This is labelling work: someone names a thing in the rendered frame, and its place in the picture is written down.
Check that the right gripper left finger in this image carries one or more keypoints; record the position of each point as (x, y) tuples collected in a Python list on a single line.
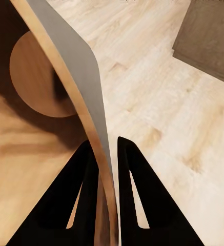
[(46, 224)]

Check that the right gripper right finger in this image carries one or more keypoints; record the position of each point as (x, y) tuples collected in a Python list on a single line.
[(168, 225)]

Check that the trash can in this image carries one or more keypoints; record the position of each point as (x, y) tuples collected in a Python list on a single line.
[(51, 101)]

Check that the cabinet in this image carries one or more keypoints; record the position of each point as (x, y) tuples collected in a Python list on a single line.
[(200, 40)]

